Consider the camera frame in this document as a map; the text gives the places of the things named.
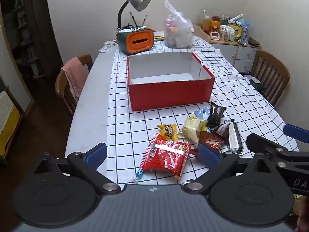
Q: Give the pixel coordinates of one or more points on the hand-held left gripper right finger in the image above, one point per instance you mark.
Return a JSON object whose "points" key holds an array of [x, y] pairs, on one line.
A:
{"points": [[210, 154]]}

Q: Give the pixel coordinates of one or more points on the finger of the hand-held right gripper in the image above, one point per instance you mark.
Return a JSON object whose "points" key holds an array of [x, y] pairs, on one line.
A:
{"points": [[295, 130], [263, 145]]}

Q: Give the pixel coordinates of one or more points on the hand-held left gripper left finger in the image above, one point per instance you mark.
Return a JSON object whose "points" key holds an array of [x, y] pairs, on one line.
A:
{"points": [[97, 153]]}

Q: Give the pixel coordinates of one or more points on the red-brown snack packet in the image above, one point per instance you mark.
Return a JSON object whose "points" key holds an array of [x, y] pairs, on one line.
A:
{"points": [[211, 140]]}

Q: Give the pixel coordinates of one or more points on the dark brown candy packet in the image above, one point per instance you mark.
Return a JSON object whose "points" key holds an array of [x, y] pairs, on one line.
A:
{"points": [[223, 128]]}

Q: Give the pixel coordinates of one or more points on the black and white snack bar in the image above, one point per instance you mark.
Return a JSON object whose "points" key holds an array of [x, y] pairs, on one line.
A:
{"points": [[234, 135]]}

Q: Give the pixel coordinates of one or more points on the pale yellow snack packet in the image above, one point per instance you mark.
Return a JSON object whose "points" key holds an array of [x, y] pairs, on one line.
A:
{"points": [[190, 128]]}

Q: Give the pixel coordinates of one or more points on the black snack packet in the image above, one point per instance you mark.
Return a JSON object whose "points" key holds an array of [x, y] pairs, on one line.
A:
{"points": [[216, 116]]}

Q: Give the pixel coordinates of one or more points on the light blue snack packet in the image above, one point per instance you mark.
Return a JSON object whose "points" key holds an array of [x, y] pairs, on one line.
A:
{"points": [[201, 113]]}

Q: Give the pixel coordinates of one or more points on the large red snack packet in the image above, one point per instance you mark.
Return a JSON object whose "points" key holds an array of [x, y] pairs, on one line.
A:
{"points": [[166, 157]]}

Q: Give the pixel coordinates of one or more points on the small candy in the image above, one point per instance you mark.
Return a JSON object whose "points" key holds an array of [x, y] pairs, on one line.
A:
{"points": [[138, 176]]}

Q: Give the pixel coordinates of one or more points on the yellow candy packet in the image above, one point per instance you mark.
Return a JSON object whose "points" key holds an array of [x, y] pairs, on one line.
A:
{"points": [[169, 131]]}

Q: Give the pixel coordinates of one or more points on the red cardboard box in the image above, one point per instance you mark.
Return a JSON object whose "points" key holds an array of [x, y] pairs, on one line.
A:
{"points": [[169, 94]]}

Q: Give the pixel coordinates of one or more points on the clear plastic bag of snacks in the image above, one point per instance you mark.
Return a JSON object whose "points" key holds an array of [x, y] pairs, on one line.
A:
{"points": [[178, 32]]}

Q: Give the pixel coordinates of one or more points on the person's right hand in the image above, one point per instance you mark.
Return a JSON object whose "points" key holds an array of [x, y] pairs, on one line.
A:
{"points": [[303, 212]]}

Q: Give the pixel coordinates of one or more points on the white checked tablecloth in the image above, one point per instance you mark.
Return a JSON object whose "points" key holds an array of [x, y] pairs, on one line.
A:
{"points": [[144, 118]]}

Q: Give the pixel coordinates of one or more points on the wooden chair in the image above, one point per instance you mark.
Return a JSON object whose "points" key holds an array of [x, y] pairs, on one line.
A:
{"points": [[270, 72], [64, 87]]}

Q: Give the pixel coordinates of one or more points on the black device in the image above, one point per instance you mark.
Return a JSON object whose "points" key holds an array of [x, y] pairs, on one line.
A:
{"points": [[255, 81]]}

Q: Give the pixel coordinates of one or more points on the pink towel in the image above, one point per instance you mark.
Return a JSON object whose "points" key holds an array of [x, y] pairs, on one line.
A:
{"points": [[74, 75]]}

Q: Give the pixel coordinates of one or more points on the white cabinet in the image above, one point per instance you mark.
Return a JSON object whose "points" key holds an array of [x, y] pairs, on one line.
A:
{"points": [[241, 53]]}

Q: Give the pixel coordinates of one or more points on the yellow bench white cushion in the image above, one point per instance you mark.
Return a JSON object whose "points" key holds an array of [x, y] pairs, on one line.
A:
{"points": [[7, 123]]}

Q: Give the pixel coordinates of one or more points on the clear water bottle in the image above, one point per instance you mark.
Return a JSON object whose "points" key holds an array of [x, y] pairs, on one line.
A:
{"points": [[245, 36]]}

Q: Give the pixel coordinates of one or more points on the paper sheet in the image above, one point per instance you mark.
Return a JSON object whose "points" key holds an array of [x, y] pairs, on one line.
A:
{"points": [[107, 46]]}

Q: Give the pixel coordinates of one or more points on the clear plastic jar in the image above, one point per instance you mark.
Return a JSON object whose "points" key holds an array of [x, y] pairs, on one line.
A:
{"points": [[224, 34]]}

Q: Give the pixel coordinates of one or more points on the white kitchen timer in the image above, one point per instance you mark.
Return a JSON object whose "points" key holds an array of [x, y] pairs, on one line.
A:
{"points": [[214, 36]]}

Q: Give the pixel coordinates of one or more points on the orange green desk organizer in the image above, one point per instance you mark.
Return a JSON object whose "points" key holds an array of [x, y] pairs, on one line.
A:
{"points": [[140, 42]]}

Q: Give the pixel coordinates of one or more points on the wooden desktop tray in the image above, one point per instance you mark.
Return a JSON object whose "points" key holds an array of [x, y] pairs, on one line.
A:
{"points": [[199, 32]]}

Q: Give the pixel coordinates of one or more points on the colourful booklet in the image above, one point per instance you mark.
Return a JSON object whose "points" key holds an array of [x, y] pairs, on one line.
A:
{"points": [[159, 38]]}

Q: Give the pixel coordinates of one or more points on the white tube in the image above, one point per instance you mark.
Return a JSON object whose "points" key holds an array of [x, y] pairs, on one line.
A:
{"points": [[236, 17]]}

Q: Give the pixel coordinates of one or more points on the juice bottle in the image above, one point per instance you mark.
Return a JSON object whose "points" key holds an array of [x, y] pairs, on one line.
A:
{"points": [[206, 25]]}

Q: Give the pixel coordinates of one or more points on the paint brush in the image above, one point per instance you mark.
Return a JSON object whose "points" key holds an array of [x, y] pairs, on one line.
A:
{"points": [[144, 19], [134, 19]]}

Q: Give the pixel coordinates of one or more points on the dark bookshelf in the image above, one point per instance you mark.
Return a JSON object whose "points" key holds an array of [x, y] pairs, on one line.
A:
{"points": [[24, 29]]}

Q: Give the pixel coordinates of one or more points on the silver desk lamp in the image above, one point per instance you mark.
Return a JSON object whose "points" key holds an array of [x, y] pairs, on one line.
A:
{"points": [[138, 0]]}

